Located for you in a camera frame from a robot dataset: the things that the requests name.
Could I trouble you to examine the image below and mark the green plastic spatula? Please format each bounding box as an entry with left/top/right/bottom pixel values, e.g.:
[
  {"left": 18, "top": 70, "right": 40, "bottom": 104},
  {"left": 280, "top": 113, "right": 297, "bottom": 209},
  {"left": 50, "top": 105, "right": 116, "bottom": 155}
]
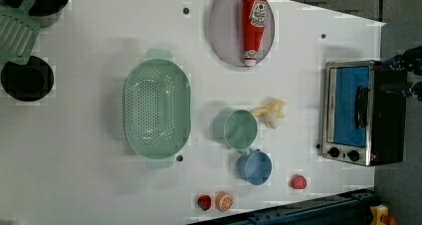
[{"left": 0, "top": 0, "right": 41, "bottom": 65}]

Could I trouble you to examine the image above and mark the yellow red emergency button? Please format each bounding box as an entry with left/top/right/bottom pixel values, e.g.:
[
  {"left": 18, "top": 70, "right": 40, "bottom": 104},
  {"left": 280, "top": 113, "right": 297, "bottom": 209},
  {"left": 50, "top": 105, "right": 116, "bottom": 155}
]
[{"left": 370, "top": 204, "right": 397, "bottom": 225}]

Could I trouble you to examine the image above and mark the orange slice toy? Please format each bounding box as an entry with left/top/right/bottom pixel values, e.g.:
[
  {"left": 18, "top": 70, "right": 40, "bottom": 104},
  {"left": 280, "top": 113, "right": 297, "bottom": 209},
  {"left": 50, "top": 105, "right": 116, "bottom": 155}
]
[{"left": 215, "top": 192, "right": 234, "bottom": 212}]

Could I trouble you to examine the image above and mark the green plastic colander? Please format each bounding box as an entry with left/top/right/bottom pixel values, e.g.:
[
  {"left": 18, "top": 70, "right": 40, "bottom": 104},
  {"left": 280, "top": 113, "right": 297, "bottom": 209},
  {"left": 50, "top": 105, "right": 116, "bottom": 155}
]
[{"left": 123, "top": 49, "right": 191, "bottom": 170}]

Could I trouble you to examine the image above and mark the black toaster oven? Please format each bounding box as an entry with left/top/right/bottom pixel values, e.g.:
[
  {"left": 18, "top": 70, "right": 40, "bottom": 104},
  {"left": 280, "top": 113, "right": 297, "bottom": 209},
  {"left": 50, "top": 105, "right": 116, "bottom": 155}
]
[{"left": 320, "top": 61, "right": 408, "bottom": 166}]

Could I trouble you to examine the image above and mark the dark red toy fruit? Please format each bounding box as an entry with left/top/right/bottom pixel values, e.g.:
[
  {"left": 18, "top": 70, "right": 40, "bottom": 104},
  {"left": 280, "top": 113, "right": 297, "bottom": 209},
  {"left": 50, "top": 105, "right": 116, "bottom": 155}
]
[{"left": 197, "top": 194, "right": 212, "bottom": 211}]

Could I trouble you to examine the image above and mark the red ketchup bottle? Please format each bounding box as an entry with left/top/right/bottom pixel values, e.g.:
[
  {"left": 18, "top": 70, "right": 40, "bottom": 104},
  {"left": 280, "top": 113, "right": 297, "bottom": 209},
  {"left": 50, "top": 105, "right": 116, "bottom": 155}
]
[{"left": 242, "top": 0, "right": 268, "bottom": 67}]

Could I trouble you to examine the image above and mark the black cylindrical holder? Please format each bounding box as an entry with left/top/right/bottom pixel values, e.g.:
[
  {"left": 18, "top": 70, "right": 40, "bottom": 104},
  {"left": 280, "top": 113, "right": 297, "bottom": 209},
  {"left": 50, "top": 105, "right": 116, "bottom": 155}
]
[{"left": 3, "top": 0, "right": 70, "bottom": 28}]

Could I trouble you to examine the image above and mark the red toy strawberry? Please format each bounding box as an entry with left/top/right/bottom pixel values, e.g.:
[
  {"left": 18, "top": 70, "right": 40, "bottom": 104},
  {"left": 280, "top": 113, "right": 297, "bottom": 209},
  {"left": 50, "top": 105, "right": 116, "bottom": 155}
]
[{"left": 290, "top": 174, "right": 308, "bottom": 189}]

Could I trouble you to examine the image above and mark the grey round plate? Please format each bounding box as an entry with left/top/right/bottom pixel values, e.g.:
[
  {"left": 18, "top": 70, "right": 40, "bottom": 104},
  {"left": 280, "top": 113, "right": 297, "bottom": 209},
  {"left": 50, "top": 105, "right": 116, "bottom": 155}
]
[{"left": 208, "top": 0, "right": 275, "bottom": 67}]

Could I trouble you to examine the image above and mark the blue plastic cup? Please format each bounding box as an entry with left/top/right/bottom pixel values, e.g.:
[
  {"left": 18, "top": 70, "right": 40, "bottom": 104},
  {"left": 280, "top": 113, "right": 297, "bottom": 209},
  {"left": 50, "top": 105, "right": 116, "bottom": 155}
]
[{"left": 237, "top": 150, "right": 273, "bottom": 185}]

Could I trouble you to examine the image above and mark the peeled toy banana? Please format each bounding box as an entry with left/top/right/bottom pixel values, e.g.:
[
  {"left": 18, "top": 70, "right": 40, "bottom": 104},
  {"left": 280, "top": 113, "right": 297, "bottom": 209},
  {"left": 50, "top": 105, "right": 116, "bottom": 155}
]
[{"left": 251, "top": 99, "right": 287, "bottom": 129}]

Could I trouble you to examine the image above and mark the green plastic cup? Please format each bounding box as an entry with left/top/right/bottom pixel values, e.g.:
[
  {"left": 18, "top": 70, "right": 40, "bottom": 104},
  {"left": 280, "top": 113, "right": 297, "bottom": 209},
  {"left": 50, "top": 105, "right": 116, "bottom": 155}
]
[{"left": 212, "top": 109, "right": 258, "bottom": 150}]

